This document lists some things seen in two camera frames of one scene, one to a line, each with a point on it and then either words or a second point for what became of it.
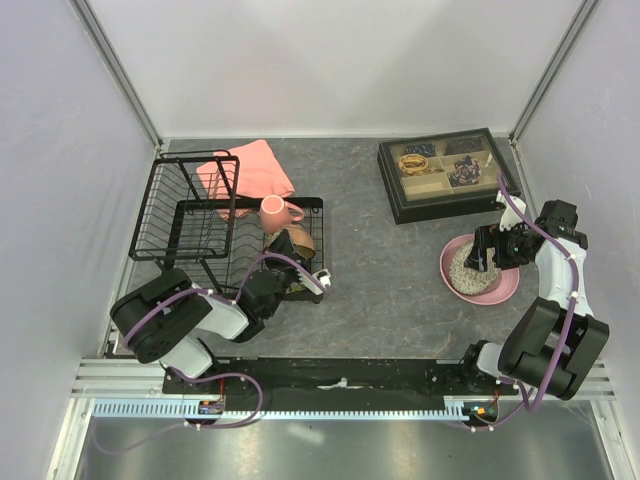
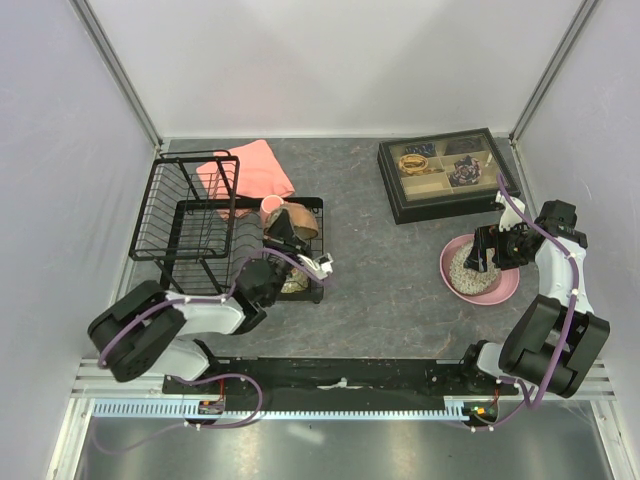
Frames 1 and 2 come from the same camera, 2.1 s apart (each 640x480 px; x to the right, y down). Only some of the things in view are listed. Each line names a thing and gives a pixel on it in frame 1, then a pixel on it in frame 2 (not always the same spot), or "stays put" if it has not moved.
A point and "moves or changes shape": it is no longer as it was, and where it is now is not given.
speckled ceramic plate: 468,278 stays put
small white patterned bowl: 294,286 stays put
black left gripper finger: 282,244 to 283,229
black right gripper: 490,236 stays put
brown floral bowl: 302,242 moves or changes shape
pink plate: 506,286 stays put
